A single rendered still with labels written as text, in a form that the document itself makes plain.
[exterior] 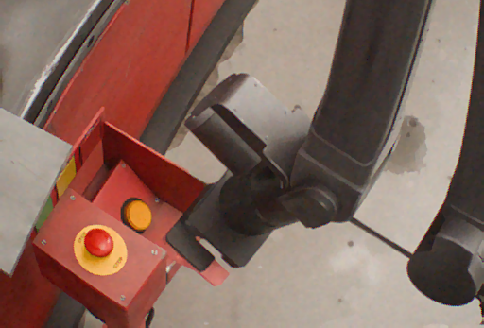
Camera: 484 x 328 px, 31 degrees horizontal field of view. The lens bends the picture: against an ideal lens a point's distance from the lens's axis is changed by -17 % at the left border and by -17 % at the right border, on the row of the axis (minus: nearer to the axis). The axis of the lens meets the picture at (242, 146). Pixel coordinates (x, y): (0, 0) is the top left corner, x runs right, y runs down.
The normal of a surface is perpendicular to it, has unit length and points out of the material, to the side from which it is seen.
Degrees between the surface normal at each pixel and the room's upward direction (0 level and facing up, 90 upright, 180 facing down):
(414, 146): 0
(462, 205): 76
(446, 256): 90
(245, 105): 22
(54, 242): 0
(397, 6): 90
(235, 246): 27
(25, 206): 0
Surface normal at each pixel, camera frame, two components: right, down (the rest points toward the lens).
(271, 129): 0.40, -0.28
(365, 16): -0.60, 0.66
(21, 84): 0.09, -0.51
